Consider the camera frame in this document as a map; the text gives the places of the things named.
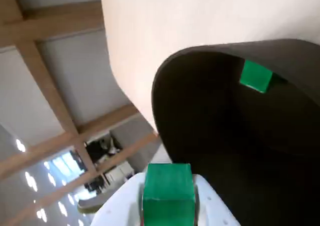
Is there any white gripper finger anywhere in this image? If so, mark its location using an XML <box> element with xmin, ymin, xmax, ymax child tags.
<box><xmin>191</xmin><ymin>173</ymin><xmax>241</xmax><ymax>226</ymax></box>
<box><xmin>91</xmin><ymin>172</ymin><xmax>147</xmax><ymax>226</ymax></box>

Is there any green block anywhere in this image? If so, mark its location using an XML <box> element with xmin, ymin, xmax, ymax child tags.
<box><xmin>141</xmin><ymin>163</ymin><xmax>196</xmax><ymax>226</ymax></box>
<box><xmin>239</xmin><ymin>60</ymin><xmax>274</xmax><ymax>94</ymax></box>

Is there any black pot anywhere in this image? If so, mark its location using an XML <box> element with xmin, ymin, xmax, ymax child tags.
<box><xmin>151</xmin><ymin>38</ymin><xmax>320</xmax><ymax>226</ymax></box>

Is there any wooden lattice frame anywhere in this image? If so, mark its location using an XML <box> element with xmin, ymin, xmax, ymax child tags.
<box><xmin>0</xmin><ymin>0</ymin><xmax>161</xmax><ymax>226</ymax></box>

